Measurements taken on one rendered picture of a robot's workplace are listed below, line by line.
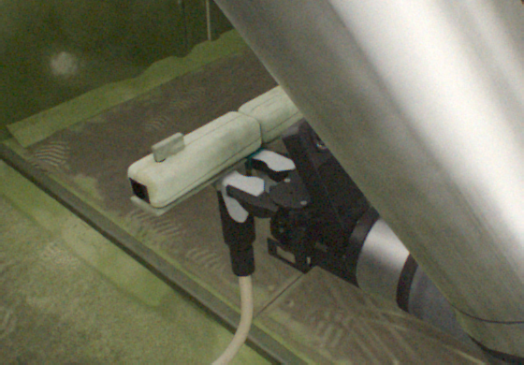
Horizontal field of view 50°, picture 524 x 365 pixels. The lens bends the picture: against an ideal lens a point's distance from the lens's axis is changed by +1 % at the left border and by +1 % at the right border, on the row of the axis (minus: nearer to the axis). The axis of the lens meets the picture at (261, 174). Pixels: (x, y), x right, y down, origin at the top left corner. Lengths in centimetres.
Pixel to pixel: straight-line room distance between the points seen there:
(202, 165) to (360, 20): 41
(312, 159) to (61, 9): 121
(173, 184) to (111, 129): 108
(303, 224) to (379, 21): 41
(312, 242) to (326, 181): 8
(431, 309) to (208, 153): 26
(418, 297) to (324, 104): 33
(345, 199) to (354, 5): 38
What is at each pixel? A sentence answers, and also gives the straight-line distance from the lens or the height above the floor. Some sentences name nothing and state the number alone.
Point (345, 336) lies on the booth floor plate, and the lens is 106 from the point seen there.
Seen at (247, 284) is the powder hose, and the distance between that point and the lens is 74.
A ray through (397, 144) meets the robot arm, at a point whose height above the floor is 78.
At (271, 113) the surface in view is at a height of 56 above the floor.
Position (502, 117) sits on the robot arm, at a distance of 20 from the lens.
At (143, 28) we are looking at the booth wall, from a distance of 181.
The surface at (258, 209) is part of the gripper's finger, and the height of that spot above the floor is 52.
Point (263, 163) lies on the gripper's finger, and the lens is 63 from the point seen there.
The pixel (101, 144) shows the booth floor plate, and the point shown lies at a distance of 156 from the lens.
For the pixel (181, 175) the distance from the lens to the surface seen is 55.
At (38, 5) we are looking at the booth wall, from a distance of 160.
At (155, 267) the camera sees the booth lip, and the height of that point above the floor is 4.
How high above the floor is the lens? 88
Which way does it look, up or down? 37 degrees down
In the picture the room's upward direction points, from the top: straight up
